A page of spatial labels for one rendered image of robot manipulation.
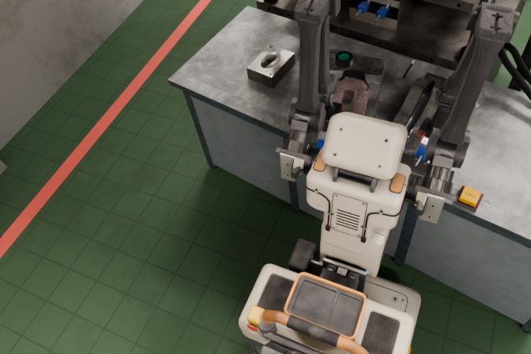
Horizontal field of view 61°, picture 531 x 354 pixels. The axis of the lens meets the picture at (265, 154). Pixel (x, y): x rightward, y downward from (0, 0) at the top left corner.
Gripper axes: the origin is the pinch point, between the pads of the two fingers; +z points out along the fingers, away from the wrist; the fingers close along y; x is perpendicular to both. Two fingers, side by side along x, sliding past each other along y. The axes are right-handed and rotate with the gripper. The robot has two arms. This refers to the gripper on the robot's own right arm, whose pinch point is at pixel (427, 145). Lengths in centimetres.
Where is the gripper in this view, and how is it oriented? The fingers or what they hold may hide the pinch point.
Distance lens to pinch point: 178.9
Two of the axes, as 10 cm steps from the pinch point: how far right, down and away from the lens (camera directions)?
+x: -5.7, 5.8, -5.8
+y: -8.2, -4.8, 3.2
